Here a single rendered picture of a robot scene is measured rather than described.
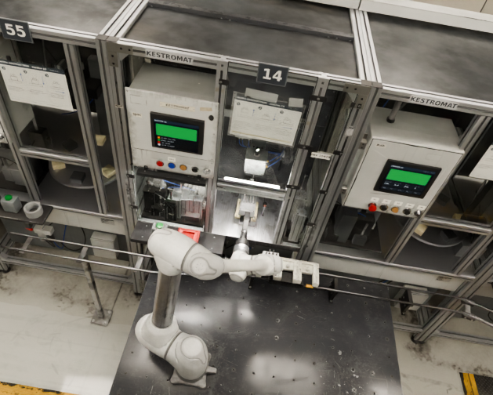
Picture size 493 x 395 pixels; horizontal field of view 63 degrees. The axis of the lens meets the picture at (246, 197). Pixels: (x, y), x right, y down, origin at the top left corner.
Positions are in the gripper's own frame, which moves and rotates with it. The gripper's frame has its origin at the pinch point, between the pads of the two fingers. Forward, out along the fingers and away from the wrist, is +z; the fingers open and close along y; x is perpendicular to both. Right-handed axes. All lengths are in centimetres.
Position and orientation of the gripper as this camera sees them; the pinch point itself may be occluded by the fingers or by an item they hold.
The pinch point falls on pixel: (246, 220)
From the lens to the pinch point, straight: 241.6
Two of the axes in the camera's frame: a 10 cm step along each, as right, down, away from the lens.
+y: 1.3, -6.8, -7.2
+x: -9.8, -1.8, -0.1
